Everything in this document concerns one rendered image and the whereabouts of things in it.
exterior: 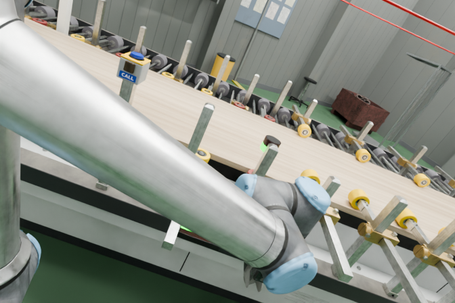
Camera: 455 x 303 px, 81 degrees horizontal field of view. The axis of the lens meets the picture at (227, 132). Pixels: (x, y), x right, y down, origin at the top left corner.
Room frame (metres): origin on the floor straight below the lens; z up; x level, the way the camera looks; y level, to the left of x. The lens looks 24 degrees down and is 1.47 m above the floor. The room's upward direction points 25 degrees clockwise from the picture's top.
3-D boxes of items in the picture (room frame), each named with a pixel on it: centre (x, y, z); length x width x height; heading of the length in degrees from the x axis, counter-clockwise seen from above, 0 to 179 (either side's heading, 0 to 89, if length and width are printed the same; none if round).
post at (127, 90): (0.78, 0.35, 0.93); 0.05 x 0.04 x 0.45; 96
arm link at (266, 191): (0.48, -0.13, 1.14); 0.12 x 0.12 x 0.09; 23
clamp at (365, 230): (0.88, -0.68, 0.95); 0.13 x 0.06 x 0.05; 96
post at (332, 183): (0.85, -0.41, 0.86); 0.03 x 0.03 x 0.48; 6
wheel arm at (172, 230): (0.76, 0.04, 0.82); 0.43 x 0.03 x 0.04; 6
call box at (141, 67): (0.78, 0.35, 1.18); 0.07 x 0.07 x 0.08; 6
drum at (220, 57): (5.07, 0.60, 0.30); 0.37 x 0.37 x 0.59
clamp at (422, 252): (0.91, -0.93, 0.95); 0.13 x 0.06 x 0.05; 96
